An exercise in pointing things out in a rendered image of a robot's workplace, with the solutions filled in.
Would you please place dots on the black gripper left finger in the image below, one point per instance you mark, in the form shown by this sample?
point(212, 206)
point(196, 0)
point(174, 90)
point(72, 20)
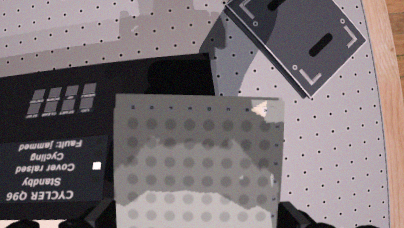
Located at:
point(101, 216)

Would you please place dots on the grey flat base plate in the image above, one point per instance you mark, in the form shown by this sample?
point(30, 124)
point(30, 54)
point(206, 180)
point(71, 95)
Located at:
point(335, 164)

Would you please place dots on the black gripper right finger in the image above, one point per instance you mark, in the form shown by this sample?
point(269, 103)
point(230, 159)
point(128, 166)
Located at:
point(290, 217)

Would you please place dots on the grey pcr plate with grid of round wells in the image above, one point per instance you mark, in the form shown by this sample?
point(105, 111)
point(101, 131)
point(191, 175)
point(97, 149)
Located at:
point(197, 161)

